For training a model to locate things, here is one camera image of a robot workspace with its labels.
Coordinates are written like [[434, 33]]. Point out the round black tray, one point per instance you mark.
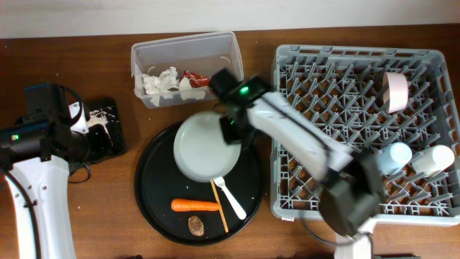
[[158, 181]]

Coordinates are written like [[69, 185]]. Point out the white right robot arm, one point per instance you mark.
[[351, 185]]

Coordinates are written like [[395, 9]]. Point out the rice and nut shell pile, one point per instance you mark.
[[100, 117]]

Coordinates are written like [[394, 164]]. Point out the black rectangular bin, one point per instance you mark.
[[100, 146]]

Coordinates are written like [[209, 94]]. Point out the clear plastic waste bin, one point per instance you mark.
[[204, 54]]

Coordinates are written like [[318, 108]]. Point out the white plastic fork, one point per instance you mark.
[[239, 211]]

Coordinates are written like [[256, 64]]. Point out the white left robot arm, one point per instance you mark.
[[39, 186]]

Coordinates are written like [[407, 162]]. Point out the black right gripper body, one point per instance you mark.
[[234, 134]]

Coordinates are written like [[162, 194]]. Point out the white cup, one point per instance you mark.
[[393, 158], [433, 160]]

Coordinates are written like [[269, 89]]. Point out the pink bowl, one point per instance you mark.
[[396, 93]]

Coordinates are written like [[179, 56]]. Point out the grey bowl with food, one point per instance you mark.
[[200, 151]]

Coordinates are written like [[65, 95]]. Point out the wooden chopstick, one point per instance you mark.
[[223, 219]]

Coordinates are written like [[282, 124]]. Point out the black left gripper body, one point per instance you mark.
[[93, 144]]

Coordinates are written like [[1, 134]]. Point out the red snack wrapper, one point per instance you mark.
[[196, 80]]

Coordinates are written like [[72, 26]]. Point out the brown nut shell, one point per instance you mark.
[[196, 226]]

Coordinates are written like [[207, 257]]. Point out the grey dishwasher rack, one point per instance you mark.
[[340, 89]]

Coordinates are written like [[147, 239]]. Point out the orange carrot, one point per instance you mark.
[[187, 205]]

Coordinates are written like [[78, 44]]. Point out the small white tissue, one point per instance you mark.
[[188, 92]]

